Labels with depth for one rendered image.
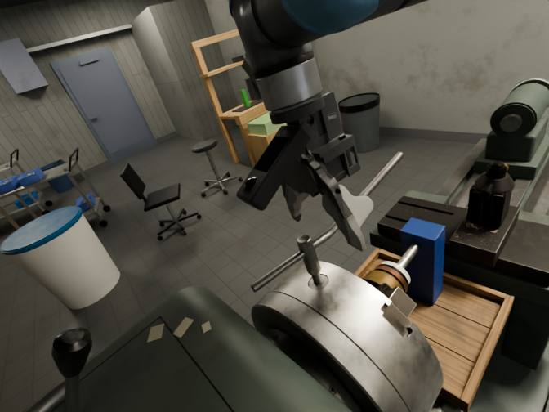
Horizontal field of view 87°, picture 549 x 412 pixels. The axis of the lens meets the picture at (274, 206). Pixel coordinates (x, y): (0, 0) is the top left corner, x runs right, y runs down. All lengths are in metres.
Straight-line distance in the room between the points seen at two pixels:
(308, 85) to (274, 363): 0.34
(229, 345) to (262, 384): 0.07
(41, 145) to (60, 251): 4.85
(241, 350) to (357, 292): 0.19
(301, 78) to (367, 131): 3.40
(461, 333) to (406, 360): 0.40
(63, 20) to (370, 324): 7.50
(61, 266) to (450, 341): 2.68
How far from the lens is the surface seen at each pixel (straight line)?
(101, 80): 7.50
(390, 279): 0.63
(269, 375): 0.39
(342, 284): 0.47
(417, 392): 0.50
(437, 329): 0.85
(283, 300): 0.48
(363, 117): 3.66
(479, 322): 0.88
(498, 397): 1.19
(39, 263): 2.91
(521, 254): 0.94
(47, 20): 7.61
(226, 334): 0.44
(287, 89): 0.35
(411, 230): 0.76
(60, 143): 7.50
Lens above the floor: 1.59
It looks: 31 degrees down
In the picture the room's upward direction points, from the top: 18 degrees counter-clockwise
